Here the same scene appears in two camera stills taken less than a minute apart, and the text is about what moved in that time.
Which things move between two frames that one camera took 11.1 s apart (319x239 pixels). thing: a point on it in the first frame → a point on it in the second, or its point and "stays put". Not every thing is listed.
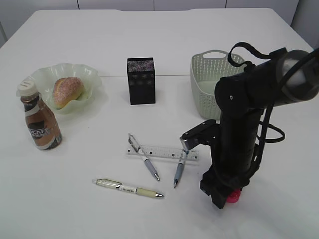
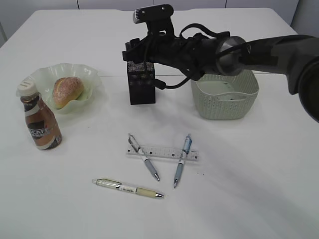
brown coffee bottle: [43, 124] stays put
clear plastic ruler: [165, 152] stays put
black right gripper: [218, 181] → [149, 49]
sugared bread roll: [66, 89] stays put
